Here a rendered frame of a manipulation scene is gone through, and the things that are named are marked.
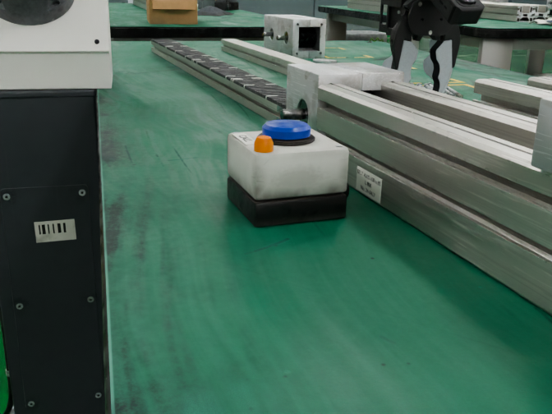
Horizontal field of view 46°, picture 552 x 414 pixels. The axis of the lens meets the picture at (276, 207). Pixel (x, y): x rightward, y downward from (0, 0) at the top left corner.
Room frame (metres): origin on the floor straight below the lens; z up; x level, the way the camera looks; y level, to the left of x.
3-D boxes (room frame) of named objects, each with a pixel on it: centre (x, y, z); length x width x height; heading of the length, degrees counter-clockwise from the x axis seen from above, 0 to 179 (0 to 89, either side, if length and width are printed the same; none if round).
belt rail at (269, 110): (1.33, 0.15, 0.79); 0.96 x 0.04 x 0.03; 20
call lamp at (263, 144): (0.49, 0.01, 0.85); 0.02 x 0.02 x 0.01
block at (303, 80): (0.73, -0.06, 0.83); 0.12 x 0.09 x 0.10; 110
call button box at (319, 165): (0.54, -0.02, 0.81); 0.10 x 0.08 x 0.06; 110
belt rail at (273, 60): (1.39, -0.03, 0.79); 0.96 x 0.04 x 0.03; 20
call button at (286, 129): (0.53, -0.01, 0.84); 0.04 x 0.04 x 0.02
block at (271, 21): (1.83, -0.01, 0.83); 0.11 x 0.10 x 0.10; 112
